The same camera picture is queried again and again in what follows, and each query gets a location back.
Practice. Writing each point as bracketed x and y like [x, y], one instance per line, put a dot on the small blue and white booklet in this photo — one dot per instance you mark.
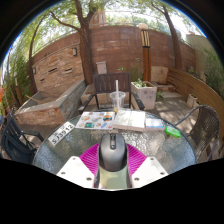
[154, 123]

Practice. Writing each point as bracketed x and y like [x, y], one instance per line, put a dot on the small green box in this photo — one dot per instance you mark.
[173, 131]

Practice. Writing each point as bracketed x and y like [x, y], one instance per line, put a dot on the white number plate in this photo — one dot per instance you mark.
[61, 134]

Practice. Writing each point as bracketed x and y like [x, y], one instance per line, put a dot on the grey and black computer mouse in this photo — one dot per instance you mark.
[112, 151]

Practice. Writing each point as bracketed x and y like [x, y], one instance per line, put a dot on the dark wooden slatted chair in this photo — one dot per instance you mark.
[106, 83]

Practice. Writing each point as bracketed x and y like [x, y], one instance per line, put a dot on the wooden garden lamp post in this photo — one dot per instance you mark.
[145, 56]

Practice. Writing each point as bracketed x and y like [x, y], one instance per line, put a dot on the black metal chair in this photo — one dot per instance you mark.
[15, 143]

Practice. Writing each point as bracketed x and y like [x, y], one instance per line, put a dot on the thick forked tree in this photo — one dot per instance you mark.
[86, 53]

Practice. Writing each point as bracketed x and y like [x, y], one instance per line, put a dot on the colourful picture book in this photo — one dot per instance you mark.
[95, 120]

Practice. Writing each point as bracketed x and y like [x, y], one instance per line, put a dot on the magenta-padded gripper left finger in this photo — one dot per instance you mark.
[75, 170]

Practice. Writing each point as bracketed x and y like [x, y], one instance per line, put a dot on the small white flower pot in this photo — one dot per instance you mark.
[192, 100]

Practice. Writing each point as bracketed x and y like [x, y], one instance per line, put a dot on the brown wicker chair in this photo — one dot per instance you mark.
[203, 130]

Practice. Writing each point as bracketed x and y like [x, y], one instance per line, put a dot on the thin curved tree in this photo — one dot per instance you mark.
[32, 70]

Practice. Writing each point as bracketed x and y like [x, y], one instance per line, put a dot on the stone raised garden bed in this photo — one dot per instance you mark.
[46, 111]

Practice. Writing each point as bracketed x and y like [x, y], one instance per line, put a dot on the black wall lamp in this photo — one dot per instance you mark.
[74, 51]
[34, 70]

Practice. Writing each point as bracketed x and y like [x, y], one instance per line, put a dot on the clear plastic cup with straw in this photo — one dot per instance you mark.
[117, 100]

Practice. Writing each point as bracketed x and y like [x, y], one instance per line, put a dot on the grey electrical wall box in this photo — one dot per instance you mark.
[101, 67]

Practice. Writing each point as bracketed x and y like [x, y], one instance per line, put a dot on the slim leaning tree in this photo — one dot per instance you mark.
[175, 43]

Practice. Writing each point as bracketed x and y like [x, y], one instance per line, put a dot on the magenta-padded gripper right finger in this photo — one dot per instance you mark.
[150, 170]

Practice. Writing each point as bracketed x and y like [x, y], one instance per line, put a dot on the white planter box with plant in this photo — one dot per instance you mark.
[146, 95]

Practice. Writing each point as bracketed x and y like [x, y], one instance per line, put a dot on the curved wooden bench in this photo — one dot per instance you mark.
[196, 86]

